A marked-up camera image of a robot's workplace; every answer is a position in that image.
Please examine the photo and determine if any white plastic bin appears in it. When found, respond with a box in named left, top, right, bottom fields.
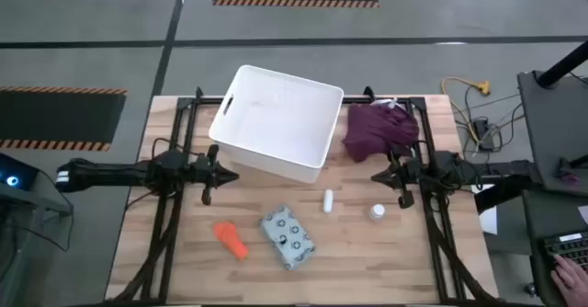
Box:
left=208, top=64, right=345, bottom=185

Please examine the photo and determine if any purple cloth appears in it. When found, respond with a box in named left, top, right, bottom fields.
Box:
left=342, top=102, right=421, bottom=164

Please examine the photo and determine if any black cable bundle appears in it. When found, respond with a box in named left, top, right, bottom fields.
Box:
left=452, top=85, right=526, bottom=155

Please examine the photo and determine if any orange plastic item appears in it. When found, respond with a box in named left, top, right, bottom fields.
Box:
left=212, top=221, right=251, bottom=261

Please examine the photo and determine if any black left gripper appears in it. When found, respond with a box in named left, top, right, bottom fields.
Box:
left=184, top=144, right=240, bottom=206

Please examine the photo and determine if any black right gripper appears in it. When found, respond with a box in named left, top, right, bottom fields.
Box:
left=370, top=143, right=431, bottom=210

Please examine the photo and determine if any grey desk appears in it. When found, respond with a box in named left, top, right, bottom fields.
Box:
left=517, top=70, right=588, bottom=196

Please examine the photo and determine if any black keyboard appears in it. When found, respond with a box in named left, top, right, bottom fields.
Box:
left=541, top=231, right=588, bottom=271

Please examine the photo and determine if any black slanted pole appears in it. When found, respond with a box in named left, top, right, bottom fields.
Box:
left=536, top=40, right=588, bottom=89

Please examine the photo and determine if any black metal frame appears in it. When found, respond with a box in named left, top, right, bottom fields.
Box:
left=107, top=85, right=502, bottom=306

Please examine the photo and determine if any yellow extension cable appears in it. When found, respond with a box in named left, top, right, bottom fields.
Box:
left=440, top=76, right=492, bottom=136

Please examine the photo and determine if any device with blue light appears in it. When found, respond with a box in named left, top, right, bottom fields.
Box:
left=0, top=153, right=40, bottom=191

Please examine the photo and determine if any person's hand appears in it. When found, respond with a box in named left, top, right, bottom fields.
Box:
left=549, top=254, right=588, bottom=307

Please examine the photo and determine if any patterned grey soft pack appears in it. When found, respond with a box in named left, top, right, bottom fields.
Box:
left=259, top=204, right=317, bottom=271

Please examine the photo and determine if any black power strip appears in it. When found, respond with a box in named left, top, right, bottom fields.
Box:
left=472, top=118, right=496, bottom=152

